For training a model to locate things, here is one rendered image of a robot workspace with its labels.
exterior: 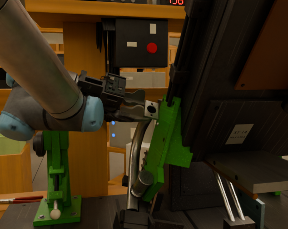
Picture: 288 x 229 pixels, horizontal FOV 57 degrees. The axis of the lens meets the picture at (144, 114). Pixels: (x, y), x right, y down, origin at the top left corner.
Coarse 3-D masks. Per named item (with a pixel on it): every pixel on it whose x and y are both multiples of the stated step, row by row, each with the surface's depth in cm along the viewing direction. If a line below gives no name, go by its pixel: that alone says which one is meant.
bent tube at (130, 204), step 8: (144, 104) 72; (152, 104) 73; (144, 112) 70; (152, 112) 74; (136, 128) 77; (144, 128) 76; (136, 136) 77; (136, 144) 77; (136, 152) 77; (136, 160) 75; (136, 168) 74; (128, 176) 73; (136, 176) 72; (128, 184) 71; (128, 192) 69; (128, 200) 67; (136, 200) 67; (128, 208) 66; (136, 208) 66
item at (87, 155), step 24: (72, 24) 88; (72, 48) 90; (96, 48) 91; (96, 72) 92; (72, 144) 94; (96, 144) 96; (72, 168) 95; (96, 168) 97; (72, 192) 96; (96, 192) 98
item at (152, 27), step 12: (120, 24) 82; (132, 24) 82; (144, 24) 83; (156, 24) 84; (120, 36) 82; (132, 36) 83; (144, 36) 84; (156, 36) 84; (120, 48) 82; (132, 48) 83; (144, 48) 84; (156, 48) 85; (120, 60) 83; (132, 60) 84; (144, 60) 85; (156, 60) 85
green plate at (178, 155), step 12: (168, 108) 64; (180, 108) 62; (168, 120) 62; (180, 120) 62; (156, 132) 69; (168, 132) 61; (180, 132) 63; (156, 144) 67; (168, 144) 61; (180, 144) 63; (156, 156) 65; (168, 156) 63; (180, 156) 64; (144, 168) 72
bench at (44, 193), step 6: (108, 186) 107; (114, 186) 107; (120, 186) 107; (30, 192) 102; (36, 192) 102; (42, 192) 102; (108, 192) 102; (114, 192) 102; (120, 192) 102; (126, 192) 102; (0, 198) 97; (6, 198) 97; (12, 198) 97; (0, 204) 92; (6, 204) 92; (0, 210) 88; (0, 216) 84
